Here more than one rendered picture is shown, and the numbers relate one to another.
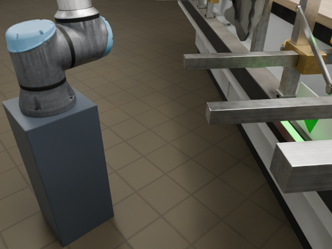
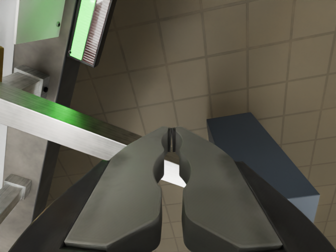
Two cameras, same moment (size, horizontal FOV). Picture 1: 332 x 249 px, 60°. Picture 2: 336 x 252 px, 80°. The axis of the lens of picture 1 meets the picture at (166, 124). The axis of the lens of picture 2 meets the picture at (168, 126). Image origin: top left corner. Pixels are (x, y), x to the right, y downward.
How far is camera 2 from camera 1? 0.58 m
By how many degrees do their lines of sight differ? 34
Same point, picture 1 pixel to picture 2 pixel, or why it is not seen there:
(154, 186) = not seen: hidden behind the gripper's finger
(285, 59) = (16, 97)
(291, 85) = (15, 82)
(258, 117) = not seen: outside the picture
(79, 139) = not seen: hidden behind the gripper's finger
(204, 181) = (118, 114)
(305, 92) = (27, 16)
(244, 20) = (209, 156)
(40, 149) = (296, 176)
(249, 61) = (104, 129)
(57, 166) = (272, 160)
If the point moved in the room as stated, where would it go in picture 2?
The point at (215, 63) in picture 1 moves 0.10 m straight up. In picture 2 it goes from (172, 154) to (174, 231)
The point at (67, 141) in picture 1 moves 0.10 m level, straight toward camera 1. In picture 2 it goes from (266, 177) to (277, 154)
